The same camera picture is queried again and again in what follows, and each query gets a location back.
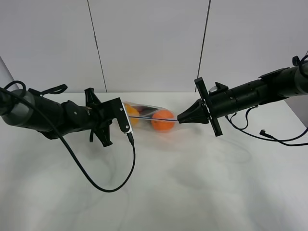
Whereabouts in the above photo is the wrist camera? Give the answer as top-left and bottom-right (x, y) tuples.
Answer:
(208, 82), (229, 95)
(114, 98), (133, 134)

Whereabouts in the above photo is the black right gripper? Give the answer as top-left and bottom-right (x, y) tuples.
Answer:
(177, 77), (237, 137)

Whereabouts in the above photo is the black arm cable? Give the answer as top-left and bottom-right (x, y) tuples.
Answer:
(0, 81), (136, 193)
(225, 104), (308, 147)

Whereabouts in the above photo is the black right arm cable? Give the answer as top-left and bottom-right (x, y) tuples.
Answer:
(225, 104), (308, 147)

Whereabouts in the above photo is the orange fruit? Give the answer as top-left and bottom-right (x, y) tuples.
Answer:
(151, 109), (175, 131)

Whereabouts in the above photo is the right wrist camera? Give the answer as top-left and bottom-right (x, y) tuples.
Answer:
(208, 82), (229, 95)

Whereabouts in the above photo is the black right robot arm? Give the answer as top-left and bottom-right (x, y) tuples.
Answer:
(177, 56), (308, 136)

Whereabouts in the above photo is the clear zip bag blue zipper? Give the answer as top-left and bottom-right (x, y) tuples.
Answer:
(123, 102), (190, 133)

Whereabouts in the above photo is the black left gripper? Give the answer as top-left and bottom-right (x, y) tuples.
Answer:
(85, 88), (124, 147)

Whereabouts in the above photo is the yellow pear fruit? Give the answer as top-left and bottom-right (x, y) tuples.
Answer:
(124, 103), (140, 126)

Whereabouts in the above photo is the dark purple eggplant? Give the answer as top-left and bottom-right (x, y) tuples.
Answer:
(136, 105), (157, 117)

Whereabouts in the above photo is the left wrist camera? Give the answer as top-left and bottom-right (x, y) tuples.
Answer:
(114, 98), (133, 134)

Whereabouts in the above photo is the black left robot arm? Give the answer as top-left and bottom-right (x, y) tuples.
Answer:
(0, 84), (131, 147)

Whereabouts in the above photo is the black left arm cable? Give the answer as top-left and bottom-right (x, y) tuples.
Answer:
(0, 81), (136, 193)

